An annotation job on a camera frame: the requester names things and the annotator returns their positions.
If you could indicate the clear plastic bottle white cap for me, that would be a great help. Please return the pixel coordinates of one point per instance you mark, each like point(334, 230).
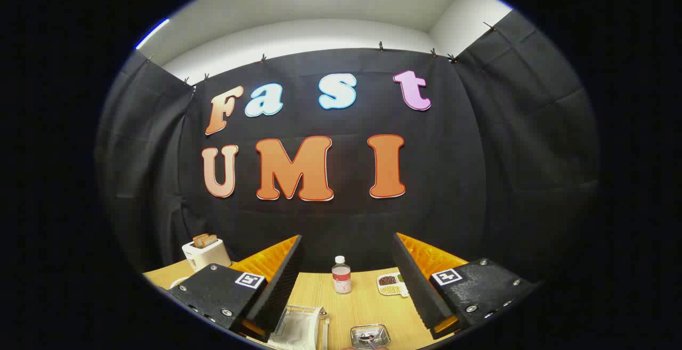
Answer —
point(341, 278)

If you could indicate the ceiling light strip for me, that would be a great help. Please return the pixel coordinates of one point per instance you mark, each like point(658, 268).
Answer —
point(152, 33)

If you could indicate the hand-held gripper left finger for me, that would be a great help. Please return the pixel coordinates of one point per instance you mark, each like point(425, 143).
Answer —
point(282, 291)

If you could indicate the white divided snack dish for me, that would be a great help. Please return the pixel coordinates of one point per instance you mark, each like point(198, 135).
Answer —
point(388, 284)

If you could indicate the brown toast slice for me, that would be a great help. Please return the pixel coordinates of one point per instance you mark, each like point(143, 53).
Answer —
point(211, 239)
point(199, 241)

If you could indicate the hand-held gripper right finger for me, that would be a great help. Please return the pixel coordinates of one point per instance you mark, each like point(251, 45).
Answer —
point(418, 291)

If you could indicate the white toaster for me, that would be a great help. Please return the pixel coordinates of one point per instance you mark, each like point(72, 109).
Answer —
point(205, 257)

